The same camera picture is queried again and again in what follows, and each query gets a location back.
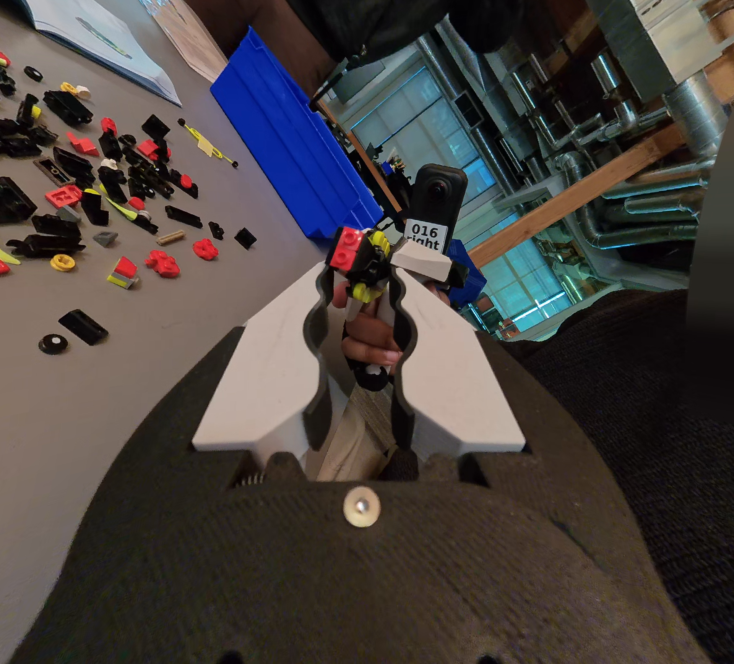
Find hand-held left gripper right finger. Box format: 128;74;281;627
387;267;526;464

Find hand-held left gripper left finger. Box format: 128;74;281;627
192;263;336;467

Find yellow black red lego model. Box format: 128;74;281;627
326;225;396;301

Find red lego hinge plate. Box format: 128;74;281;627
143;249;181;279

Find red yellow lego wedge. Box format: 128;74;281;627
106;256;140;290

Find black lego slope brick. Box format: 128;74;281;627
58;309;110;346

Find pile of loose lego pieces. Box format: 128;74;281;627
0;51;201;275

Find lego instruction booklet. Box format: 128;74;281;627
0;0;183;108

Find person's right hand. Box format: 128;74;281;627
331;280;403;367

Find blue jacket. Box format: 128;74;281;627
447;239;488;306

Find person's beige trouser leg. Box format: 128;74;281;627
314;383;402;483

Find wooden beam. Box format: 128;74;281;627
469;125;689;269

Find blue plastic bin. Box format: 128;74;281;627
209;25;385;241

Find metal ventilation ducts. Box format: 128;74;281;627
419;0;734;252

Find glossy printed sheet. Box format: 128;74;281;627
86;0;230;85

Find yellow string with tape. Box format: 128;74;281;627
177;118;240;169

